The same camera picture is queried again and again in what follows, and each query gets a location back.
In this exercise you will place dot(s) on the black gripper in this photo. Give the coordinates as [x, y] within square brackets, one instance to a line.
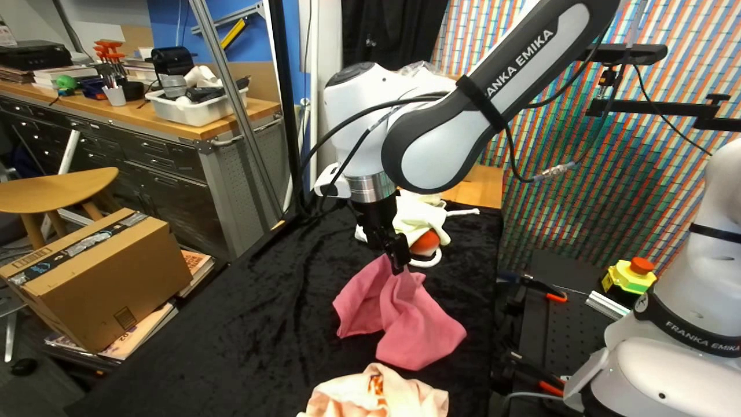
[383, 223]

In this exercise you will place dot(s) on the red plush fruit green leaves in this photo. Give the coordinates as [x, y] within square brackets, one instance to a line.
[423, 246]

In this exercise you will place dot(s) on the pink cloth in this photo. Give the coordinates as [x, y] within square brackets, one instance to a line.
[401, 316]

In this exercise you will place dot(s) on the white towel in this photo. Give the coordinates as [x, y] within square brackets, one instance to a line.
[421, 209]

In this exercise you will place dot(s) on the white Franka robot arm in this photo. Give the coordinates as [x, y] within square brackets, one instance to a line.
[431, 148]

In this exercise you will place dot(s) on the white idle robot arm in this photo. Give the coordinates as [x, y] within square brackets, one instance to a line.
[678, 339]

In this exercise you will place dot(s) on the light wooden board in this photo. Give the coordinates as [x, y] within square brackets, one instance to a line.
[478, 187]

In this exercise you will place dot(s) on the peach orange cloth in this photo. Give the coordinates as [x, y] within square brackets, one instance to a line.
[371, 394]

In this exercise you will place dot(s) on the black velvet table cloth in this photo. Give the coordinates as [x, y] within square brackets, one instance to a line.
[256, 309]

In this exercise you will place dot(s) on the black vertical pole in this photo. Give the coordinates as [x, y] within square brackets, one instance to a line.
[282, 118]

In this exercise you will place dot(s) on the black curtain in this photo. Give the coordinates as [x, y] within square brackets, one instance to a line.
[384, 32]

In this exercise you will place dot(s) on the yellow red emergency stop button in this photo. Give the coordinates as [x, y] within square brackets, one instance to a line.
[627, 277]

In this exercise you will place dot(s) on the aluminium slanted bar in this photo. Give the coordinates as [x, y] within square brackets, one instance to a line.
[231, 94]

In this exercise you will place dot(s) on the white plastic bin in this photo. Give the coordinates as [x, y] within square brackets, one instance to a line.
[193, 108]

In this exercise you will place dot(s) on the grey workbench wooden top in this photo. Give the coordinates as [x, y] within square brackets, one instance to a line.
[154, 170]

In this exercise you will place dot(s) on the yellow hand tool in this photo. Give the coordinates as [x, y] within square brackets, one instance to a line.
[235, 34]

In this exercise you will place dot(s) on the black box device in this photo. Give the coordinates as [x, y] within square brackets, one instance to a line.
[172, 61]

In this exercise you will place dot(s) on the cardboard box black tape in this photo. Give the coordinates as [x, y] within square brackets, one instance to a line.
[92, 287]

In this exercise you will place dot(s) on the white cup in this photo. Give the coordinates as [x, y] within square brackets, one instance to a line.
[113, 96]

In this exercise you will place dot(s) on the orange plastic object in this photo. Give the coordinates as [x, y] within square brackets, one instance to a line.
[108, 50]

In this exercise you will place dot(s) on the wooden stool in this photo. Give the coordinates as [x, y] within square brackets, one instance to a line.
[47, 188]

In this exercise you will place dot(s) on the green small object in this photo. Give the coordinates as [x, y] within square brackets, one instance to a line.
[64, 85]

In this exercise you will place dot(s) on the black flat case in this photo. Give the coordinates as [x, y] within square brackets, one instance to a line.
[36, 57]

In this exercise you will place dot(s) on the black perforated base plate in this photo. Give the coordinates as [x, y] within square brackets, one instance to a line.
[563, 339]

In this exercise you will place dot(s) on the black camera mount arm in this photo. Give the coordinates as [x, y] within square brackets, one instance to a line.
[656, 108]

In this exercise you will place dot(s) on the black stereo camera bar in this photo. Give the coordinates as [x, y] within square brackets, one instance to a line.
[638, 55]

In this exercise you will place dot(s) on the white metal tube frame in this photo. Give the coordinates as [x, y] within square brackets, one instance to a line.
[64, 153]

